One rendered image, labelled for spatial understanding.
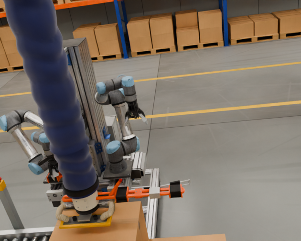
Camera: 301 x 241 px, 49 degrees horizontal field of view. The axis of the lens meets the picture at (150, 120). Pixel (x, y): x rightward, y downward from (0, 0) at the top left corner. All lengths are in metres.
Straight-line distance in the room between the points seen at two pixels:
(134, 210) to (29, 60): 1.27
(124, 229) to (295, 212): 2.02
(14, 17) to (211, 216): 2.74
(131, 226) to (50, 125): 0.89
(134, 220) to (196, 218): 1.39
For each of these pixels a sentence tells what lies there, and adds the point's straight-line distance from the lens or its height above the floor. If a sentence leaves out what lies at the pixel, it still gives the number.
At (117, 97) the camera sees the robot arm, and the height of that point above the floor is 1.61.
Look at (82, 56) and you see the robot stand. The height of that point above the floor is 1.94.
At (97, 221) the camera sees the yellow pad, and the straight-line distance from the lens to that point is 2.23.
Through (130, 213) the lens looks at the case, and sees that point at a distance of 2.42.
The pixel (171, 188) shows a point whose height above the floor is 1.20.
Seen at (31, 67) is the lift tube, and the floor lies 2.13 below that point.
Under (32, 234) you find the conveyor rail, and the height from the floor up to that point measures 0.57.
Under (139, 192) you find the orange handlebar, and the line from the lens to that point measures 2.17.
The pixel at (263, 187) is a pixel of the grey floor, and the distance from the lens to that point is 4.02.
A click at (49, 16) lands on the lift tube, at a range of 1.74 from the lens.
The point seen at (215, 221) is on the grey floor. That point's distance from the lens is 3.61.
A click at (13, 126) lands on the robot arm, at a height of 1.52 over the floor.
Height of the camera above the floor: 2.57
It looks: 28 degrees down
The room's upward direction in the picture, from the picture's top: 9 degrees counter-clockwise
